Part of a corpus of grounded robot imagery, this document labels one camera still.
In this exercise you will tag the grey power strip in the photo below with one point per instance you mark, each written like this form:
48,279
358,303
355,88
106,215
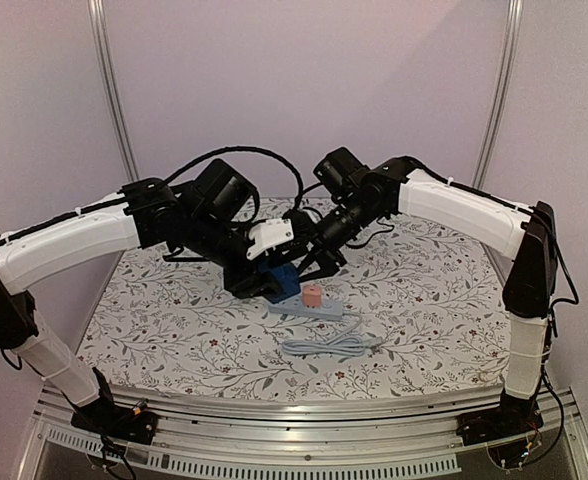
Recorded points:
331,310

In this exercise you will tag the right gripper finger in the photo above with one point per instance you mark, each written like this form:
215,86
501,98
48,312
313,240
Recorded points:
327,267
309,259

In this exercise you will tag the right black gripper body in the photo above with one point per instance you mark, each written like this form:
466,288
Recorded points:
321,252

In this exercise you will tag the left aluminium frame post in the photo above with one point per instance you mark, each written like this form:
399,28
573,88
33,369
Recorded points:
98,21

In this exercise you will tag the pink charger plug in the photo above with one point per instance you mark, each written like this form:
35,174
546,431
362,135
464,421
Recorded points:
312,296

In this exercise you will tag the aluminium frame post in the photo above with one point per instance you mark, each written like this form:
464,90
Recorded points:
505,68
98,21

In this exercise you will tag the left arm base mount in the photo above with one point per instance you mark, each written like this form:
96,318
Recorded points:
103,416

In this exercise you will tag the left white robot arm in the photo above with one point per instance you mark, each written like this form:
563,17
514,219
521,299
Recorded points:
199,216

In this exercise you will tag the right aluminium frame post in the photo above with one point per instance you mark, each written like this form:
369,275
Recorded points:
505,68

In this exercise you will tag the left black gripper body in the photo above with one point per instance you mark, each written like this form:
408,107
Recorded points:
207,240

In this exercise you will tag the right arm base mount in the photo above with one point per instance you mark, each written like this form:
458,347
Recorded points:
511,417

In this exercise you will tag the dark blue cube socket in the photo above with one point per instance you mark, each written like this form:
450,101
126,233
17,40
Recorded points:
287,276

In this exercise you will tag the aluminium front rail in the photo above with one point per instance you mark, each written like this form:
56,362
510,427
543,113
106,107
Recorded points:
214,438

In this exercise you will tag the floral table mat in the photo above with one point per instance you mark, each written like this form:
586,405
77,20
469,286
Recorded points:
423,314

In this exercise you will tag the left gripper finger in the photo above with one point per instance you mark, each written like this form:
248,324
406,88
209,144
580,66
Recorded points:
267,289
259,274

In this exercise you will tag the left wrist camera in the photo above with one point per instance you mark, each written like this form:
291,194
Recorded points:
271,233

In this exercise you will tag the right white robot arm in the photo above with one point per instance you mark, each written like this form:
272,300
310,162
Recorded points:
404,185

